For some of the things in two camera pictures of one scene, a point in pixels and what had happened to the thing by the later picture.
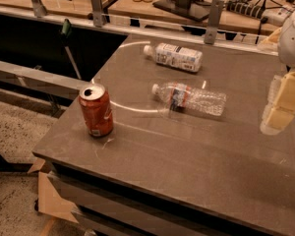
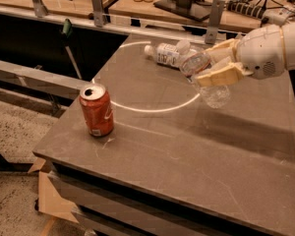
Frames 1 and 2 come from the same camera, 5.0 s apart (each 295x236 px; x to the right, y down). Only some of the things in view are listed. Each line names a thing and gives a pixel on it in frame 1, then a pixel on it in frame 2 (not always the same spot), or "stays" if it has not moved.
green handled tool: (66, 33) stays
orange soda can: (96, 108) stays
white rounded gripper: (293, 39) → (261, 53)
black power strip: (245, 8) stays
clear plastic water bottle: (179, 95) → (213, 96)
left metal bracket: (39, 8) stays
